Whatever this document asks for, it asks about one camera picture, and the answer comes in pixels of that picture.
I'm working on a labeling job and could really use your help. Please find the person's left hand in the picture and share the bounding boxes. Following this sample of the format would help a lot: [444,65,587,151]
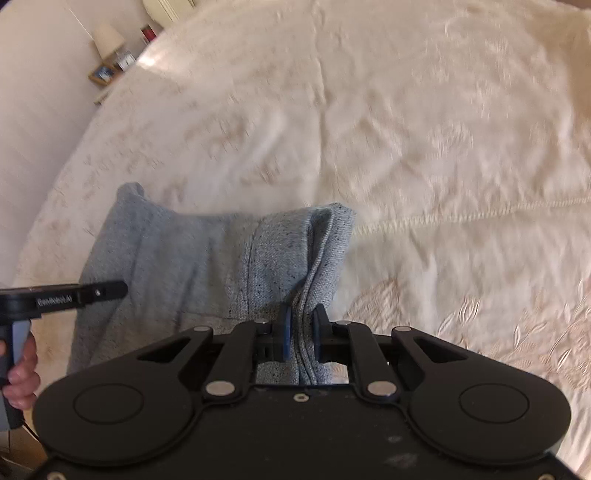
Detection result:
[0,332,41,410]

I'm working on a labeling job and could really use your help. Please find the blue-grey knit pants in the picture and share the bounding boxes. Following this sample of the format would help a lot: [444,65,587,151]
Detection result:
[67,182,357,387]

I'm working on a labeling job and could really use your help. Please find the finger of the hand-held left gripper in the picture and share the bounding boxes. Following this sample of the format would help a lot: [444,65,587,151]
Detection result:
[79,280,129,308]

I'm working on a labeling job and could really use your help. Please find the white table lamp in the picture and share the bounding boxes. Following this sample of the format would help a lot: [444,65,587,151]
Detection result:
[93,23,127,62]

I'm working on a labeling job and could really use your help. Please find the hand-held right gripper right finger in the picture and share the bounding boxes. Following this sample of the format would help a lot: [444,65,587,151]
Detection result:
[312,305,470,400]

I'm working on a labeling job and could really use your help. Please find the white nightstand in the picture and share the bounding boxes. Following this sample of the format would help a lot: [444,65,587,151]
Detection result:
[88,55,139,107]

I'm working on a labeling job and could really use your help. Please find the white embroidered bedspread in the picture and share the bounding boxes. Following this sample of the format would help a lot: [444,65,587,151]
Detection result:
[11,0,591,480]

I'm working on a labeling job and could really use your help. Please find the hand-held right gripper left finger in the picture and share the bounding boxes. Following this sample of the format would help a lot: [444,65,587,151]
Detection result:
[136,305,293,398]

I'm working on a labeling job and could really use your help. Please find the white tufted headboard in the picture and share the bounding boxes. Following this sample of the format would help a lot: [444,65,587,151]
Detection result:
[141,0,197,25]

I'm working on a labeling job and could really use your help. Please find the wooden picture frame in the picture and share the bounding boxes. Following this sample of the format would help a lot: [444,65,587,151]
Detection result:
[88,63,122,86]

